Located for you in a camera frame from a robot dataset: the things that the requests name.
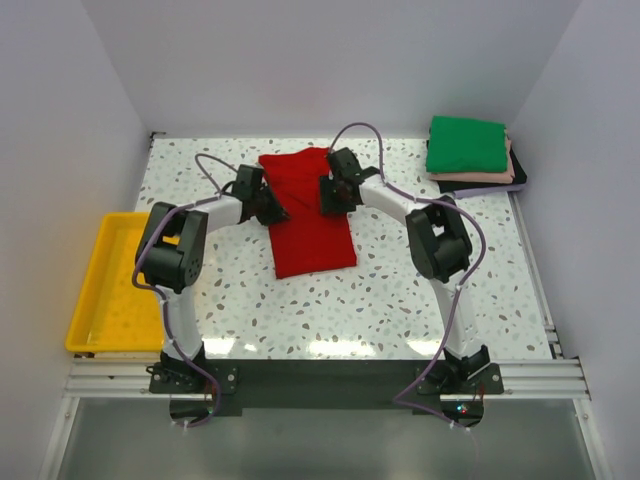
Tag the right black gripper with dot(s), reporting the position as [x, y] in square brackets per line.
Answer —
[328, 203]

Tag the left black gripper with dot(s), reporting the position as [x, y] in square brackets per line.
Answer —
[277, 213]

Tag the red t shirt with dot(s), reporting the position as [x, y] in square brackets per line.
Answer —
[308, 241]

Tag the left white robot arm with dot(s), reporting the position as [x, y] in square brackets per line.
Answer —
[170, 257]

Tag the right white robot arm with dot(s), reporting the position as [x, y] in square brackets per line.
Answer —
[446, 247]

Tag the folded green t shirt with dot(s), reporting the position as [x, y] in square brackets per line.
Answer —
[461, 145]

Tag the folded pink t shirt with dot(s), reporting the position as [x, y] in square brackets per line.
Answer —
[505, 177]

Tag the folded black t shirt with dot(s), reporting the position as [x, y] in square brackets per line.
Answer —
[467, 190]

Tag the yellow plastic bin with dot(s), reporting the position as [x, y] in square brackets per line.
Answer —
[111, 314]

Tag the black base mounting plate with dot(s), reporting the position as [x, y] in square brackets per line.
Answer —
[229, 387]

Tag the aluminium frame rail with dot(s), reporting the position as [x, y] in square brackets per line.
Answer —
[380, 313]

